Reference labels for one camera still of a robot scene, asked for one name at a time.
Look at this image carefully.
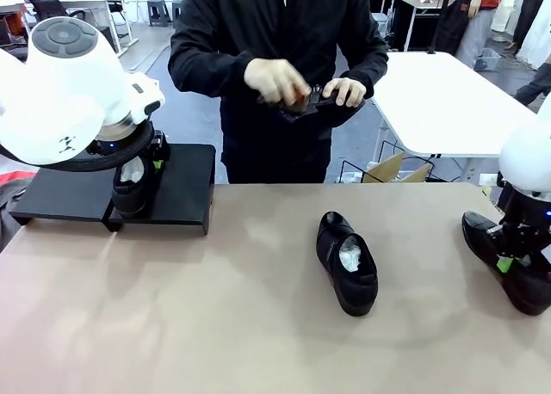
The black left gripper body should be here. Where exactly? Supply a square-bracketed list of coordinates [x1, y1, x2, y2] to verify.
[147, 130, 172, 163]

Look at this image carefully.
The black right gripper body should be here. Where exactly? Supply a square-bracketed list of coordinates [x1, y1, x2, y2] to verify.
[495, 181, 551, 257]

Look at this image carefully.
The person right forearm black sleeve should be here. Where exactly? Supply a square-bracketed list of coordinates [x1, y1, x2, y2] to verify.
[168, 52, 255, 97]

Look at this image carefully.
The person left forearm black sleeve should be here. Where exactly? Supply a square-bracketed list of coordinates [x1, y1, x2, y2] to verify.
[344, 40, 391, 109]

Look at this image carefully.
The black metal shoe stand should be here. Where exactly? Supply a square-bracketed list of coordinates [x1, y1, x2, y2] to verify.
[8, 143, 216, 235]

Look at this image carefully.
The person right hand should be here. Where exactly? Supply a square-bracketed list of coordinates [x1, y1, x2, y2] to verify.
[244, 58, 310, 107]

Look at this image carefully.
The person left hand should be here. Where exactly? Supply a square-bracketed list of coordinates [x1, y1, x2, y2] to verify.
[322, 77, 367, 109]

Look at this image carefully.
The white paper shoe stuffing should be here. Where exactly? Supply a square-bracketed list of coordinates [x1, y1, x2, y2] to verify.
[338, 234, 363, 274]
[119, 159, 145, 183]

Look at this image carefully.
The bystander dark trouser leg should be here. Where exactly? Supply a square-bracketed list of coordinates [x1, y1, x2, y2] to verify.
[514, 62, 551, 108]

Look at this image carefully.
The large white table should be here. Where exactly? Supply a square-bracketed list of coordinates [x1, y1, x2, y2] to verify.
[372, 51, 551, 159]

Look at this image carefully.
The brown cardboard box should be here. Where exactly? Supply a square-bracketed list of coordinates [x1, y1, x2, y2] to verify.
[364, 151, 433, 184]

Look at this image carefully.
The red cloth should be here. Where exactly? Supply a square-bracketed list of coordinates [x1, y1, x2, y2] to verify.
[0, 169, 31, 210]

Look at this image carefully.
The clear plastic storage bin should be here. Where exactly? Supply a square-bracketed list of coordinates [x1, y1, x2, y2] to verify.
[473, 47, 503, 72]

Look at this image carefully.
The person torso black jacket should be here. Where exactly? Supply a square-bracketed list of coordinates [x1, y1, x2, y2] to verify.
[167, 0, 391, 185]

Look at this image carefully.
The white hanging garment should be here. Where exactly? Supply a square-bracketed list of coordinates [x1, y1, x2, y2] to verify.
[516, 0, 551, 71]
[490, 0, 524, 36]

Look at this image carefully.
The black office chair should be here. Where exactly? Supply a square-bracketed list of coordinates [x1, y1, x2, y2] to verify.
[23, 0, 90, 29]

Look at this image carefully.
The black hanging apron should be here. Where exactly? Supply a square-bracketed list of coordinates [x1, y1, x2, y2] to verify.
[434, 0, 474, 55]

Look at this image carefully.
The wooden top table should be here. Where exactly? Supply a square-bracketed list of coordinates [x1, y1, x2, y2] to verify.
[402, 0, 457, 53]

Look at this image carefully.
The black wire rack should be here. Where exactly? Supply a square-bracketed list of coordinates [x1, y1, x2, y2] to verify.
[339, 139, 436, 184]

